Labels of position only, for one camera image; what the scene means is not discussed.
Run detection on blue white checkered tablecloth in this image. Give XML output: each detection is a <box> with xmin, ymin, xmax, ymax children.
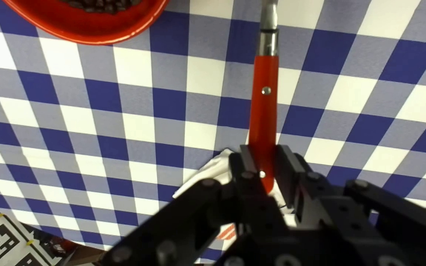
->
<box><xmin>0</xmin><ymin>0</ymin><xmax>426</xmax><ymax>250</ymax></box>

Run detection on white red striped cloth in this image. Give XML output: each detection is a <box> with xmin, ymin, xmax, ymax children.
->
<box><xmin>173</xmin><ymin>149</ymin><xmax>296</xmax><ymax>242</ymax></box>

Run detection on fiducial marker board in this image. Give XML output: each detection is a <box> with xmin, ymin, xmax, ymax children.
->
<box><xmin>0</xmin><ymin>216</ymin><xmax>50</xmax><ymax>266</ymax></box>

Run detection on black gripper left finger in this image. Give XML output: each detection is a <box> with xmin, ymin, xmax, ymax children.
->
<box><xmin>229</xmin><ymin>145</ymin><xmax>274</xmax><ymax>232</ymax></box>

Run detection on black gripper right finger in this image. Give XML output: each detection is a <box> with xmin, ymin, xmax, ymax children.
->
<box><xmin>274</xmin><ymin>145</ymin><xmax>327</xmax><ymax>230</ymax></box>

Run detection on red bowl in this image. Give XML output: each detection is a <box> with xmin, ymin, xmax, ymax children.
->
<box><xmin>3</xmin><ymin>0</ymin><xmax>170</xmax><ymax>46</ymax></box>

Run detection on coffee beans in bowl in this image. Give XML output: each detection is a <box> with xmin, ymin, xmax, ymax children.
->
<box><xmin>62</xmin><ymin>0</ymin><xmax>141</xmax><ymax>13</ymax></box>

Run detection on red handled metal spoon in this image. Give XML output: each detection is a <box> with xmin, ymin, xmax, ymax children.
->
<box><xmin>247</xmin><ymin>0</ymin><xmax>278</xmax><ymax>192</ymax></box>

